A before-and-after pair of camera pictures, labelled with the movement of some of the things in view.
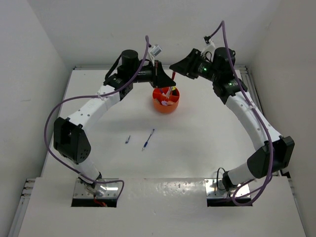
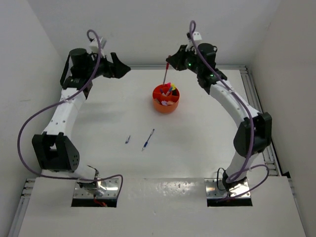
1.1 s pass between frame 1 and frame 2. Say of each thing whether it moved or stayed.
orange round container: stayed
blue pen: stayed
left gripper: moved
